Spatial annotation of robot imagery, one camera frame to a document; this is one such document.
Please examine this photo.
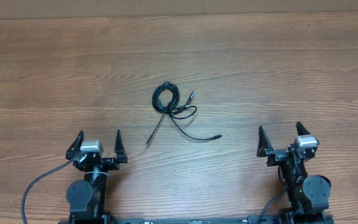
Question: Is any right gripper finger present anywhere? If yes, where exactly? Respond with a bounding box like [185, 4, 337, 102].
[257, 125, 273, 157]
[296, 121, 310, 136]

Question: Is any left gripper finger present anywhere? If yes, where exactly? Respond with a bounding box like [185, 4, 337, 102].
[65, 130, 84, 160]
[114, 129, 128, 163]

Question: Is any black usb cable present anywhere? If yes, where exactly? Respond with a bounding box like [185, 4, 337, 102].
[145, 81, 196, 146]

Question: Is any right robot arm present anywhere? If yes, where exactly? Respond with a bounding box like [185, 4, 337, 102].
[257, 122, 334, 223]

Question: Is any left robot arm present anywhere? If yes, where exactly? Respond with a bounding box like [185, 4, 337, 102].
[66, 130, 128, 224]

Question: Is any cardboard backdrop panel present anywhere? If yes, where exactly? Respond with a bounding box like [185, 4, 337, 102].
[0, 0, 358, 19]

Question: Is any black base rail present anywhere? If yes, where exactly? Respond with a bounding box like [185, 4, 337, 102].
[57, 214, 335, 224]

